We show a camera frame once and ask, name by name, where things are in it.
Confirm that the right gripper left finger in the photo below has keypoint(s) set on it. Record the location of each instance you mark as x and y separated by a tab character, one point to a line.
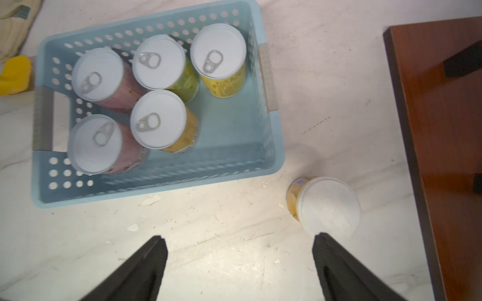
138	278

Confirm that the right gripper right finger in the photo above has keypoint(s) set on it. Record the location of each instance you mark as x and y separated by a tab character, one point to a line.
343	277

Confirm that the orange label can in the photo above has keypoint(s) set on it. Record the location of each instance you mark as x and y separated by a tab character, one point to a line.
324	205
160	120

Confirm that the pink label can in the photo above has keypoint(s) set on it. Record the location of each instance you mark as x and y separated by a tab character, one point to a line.
103	78
100	145

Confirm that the light blue plastic basket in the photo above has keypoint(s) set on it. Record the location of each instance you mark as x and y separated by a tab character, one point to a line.
240	137

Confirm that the green label can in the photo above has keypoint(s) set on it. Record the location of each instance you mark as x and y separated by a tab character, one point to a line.
160	63

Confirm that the yellow label can front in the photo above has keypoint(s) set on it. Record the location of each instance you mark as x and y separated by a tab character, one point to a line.
218	53

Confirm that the brown wooden stepped shelf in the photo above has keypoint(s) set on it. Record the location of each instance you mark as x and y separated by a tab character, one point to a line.
435	69

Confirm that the yellow plastic scoop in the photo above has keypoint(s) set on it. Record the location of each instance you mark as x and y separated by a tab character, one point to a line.
15	77

